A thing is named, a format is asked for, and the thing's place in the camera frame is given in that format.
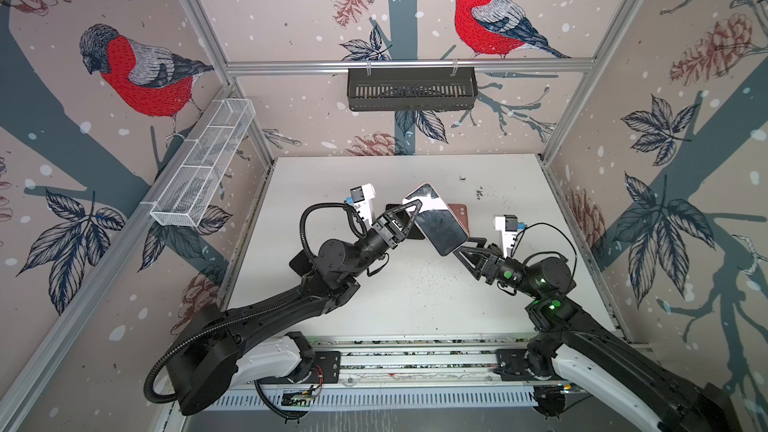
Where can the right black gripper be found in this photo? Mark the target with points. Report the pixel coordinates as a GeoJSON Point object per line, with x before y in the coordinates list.
{"type": "Point", "coordinates": [491, 268]}

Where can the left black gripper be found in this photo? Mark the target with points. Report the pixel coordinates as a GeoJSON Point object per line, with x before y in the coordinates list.
{"type": "Point", "coordinates": [385, 232]}

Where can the pink phone case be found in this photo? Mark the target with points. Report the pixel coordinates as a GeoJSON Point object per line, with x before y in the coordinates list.
{"type": "Point", "coordinates": [461, 213]}

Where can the purple phone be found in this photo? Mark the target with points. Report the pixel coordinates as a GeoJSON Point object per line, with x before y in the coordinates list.
{"type": "Point", "coordinates": [393, 210]}

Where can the black phone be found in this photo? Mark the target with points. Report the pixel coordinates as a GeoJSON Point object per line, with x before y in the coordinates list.
{"type": "Point", "coordinates": [301, 264]}

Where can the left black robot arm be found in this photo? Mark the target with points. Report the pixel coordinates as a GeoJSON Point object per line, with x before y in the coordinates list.
{"type": "Point", "coordinates": [198, 368]}

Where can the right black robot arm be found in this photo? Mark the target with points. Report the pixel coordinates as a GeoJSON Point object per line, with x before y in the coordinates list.
{"type": "Point", "coordinates": [571, 345]}

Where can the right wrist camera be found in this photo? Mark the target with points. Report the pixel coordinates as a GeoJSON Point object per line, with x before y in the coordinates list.
{"type": "Point", "coordinates": [509, 227]}

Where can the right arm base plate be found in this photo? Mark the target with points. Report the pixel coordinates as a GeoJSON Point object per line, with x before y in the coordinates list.
{"type": "Point", "coordinates": [524, 365]}

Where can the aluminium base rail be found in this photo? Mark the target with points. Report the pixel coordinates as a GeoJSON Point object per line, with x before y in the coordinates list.
{"type": "Point", "coordinates": [373, 362]}

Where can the black wire wall basket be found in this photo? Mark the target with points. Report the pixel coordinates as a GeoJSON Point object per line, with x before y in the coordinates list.
{"type": "Point", "coordinates": [412, 89]}

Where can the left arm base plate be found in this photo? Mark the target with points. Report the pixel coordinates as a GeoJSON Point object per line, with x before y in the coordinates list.
{"type": "Point", "coordinates": [324, 367]}

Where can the white mesh wall tray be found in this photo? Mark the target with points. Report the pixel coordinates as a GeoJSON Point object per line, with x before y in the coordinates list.
{"type": "Point", "coordinates": [194, 184]}

